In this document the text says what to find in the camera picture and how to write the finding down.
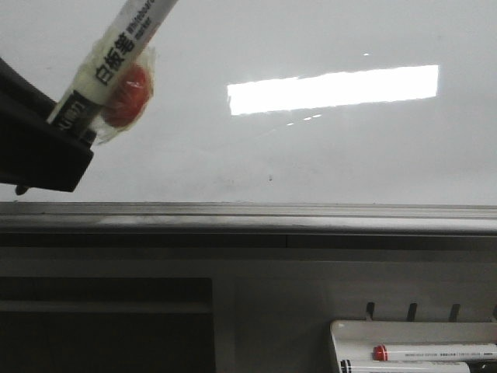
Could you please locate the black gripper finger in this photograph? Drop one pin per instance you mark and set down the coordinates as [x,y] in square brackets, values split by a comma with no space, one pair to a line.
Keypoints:
[33,153]

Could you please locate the black capped white marker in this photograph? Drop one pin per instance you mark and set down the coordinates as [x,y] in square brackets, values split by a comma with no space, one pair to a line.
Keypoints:
[352,366]

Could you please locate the dark metal hook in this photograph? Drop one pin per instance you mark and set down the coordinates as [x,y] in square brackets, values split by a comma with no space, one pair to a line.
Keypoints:
[370,308]
[411,312]
[454,312]

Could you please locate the dark metal hook middle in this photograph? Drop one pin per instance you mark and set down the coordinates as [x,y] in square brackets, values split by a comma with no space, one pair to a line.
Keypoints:
[411,312]

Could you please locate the white plastic marker tray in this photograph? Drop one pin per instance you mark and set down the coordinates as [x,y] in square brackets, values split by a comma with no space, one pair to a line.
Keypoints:
[355,340]

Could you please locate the white black whiteboard marker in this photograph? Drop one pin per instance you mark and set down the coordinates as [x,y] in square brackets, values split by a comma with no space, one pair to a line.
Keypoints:
[111,56]

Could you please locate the dark metal hook right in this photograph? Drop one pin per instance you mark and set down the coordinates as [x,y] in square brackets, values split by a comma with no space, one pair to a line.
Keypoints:
[454,312]

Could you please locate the red magnet taped to marker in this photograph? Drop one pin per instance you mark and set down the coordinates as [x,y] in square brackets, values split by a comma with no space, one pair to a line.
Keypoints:
[130,99]

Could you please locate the dark metal hook left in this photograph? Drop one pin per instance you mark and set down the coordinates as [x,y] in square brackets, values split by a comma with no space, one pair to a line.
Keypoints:
[370,308]

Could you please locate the grey aluminium whiteboard ledge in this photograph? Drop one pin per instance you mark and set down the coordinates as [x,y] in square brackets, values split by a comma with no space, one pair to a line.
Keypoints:
[285,219]

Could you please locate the red capped white marker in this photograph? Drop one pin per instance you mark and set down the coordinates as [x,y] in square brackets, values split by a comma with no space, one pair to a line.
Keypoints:
[435,352]

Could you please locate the white glossy whiteboard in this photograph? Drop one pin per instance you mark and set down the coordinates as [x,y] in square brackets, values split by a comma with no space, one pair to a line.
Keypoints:
[366,102]

